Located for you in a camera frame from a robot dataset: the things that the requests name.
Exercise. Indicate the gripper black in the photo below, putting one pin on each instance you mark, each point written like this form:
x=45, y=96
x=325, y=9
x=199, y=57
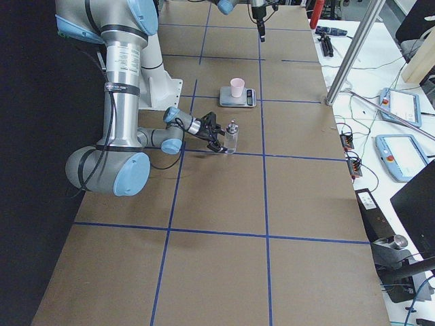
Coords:
x=203, y=132
x=258, y=13

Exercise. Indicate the clear glass sauce bottle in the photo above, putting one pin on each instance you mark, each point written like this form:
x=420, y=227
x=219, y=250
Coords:
x=231, y=137

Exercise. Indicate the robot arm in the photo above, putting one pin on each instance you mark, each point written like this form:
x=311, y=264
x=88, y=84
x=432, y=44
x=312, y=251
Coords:
x=228, y=6
x=117, y=163

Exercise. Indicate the blue folded umbrella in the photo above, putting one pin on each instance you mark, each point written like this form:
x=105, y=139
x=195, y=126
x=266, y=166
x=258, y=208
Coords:
x=330, y=31

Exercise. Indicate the black folded tripod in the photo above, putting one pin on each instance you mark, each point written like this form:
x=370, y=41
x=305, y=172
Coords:
x=326, y=45

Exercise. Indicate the far blue teach pendant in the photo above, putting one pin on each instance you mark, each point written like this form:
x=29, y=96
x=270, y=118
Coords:
x=401, y=103

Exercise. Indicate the blue teach pendant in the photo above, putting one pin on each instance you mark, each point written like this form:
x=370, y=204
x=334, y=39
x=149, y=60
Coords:
x=402, y=155
x=401, y=103

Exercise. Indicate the black equipment box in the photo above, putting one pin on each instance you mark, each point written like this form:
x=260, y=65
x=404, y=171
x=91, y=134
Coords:
x=378, y=229

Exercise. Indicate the near blue teach pendant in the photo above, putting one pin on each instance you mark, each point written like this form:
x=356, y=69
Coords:
x=402, y=155

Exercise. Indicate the metal rod green tip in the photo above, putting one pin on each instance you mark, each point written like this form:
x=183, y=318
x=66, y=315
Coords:
x=396, y=117

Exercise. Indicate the black monitor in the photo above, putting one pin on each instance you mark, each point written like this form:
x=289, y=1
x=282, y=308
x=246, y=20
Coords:
x=414, y=206

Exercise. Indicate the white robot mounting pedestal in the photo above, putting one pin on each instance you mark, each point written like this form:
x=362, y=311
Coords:
x=158, y=90

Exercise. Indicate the aluminium frame post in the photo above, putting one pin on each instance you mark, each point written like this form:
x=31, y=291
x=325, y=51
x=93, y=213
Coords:
x=364, y=28

